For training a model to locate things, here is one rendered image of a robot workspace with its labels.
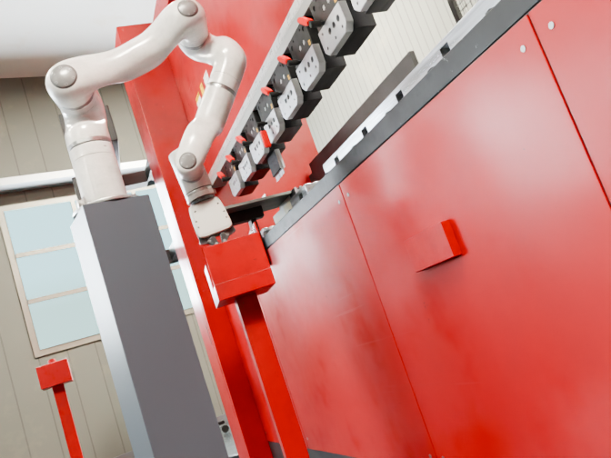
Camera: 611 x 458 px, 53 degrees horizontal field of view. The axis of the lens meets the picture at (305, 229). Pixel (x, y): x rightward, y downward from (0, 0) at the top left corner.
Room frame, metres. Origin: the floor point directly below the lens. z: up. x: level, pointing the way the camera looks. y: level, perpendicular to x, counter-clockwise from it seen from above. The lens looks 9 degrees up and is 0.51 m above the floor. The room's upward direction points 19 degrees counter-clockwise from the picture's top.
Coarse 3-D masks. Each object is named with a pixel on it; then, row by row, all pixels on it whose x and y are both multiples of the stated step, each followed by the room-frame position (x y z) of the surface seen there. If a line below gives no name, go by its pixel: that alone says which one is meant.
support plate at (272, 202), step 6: (288, 192) 2.13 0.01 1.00; (258, 198) 2.09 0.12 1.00; (264, 198) 2.09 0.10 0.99; (270, 198) 2.11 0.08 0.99; (276, 198) 2.14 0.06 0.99; (282, 198) 2.17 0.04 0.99; (234, 204) 2.05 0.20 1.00; (240, 204) 2.06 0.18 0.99; (246, 204) 2.08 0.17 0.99; (252, 204) 2.11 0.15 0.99; (258, 204) 2.14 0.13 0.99; (264, 204) 2.17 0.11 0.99; (270, 204) 2.21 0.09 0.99; (276, 204) 2.24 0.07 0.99; (228, 210) 2.07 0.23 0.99; (234, 210) 2.10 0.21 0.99; (240, 210) 2.13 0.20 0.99; (264, 210) 2.26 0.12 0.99
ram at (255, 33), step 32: (224, 0) 2.08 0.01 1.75; (256, 0) 1.84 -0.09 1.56; (288, 0) 1.65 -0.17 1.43; (224, 32) 2.18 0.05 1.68; (256, 32) 1.92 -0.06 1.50; (288, 32) 1.72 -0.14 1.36; (192, 64) 2.65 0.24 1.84; (256, 64) 2.00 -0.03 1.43; (192, 96) 2.80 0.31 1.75; (256, 96) 2.09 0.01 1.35; (224, 128) 2.52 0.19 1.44; (224, 160) 2.65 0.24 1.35
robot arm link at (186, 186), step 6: (174, 156) 1.64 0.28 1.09; (174, 162) 1.65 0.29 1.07; (174, 168) 1.66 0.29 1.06; (204, 168) 1.65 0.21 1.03; (204, 174) 1.65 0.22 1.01; (180, 180) 1.64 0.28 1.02; (198, 180) 1.64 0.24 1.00; (204, 180) 1.65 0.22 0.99; (186, 186) 1.64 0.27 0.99; (192, 186) 1.64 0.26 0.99; (198, 186) 1.64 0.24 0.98; (186, 192) 1.65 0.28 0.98
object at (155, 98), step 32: (128, 32) 2.93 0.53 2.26; (128, 96) 3.13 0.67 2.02; (160, 96) 2.96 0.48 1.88; (160, 128) 2.94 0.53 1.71; (160, 160) 2.92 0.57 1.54; (288, 160) 3.17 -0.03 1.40; (160, 192) 3.07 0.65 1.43; (224, 192) 3.02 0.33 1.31; (256, 192) 3.08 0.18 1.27; (192, 224) 2.94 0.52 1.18; (192, 256) 2.92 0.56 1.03; (192, 288) 3.01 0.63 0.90; (224, 320) 2.94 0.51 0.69; (224, 352) 2.92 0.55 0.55; (224, 384) 2.97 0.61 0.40; (256, 416) 2.95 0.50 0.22; (256, 448) 2.93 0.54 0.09
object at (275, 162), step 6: (276, 150) 2.18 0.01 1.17; (270, 156) 2.23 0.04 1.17; (276, 156) 2.18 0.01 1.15; (270, 162) 2.24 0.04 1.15; (276, 162) 2.19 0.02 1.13; (282, 162) 2.18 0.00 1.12; (270, 168) 2.26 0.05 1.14; (276, 168) 2.21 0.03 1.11; (282, 168) 2.18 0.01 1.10; (276, 174) 2.25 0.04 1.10; (282, 174) 2.20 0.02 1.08; (276, 180) 2.27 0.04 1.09
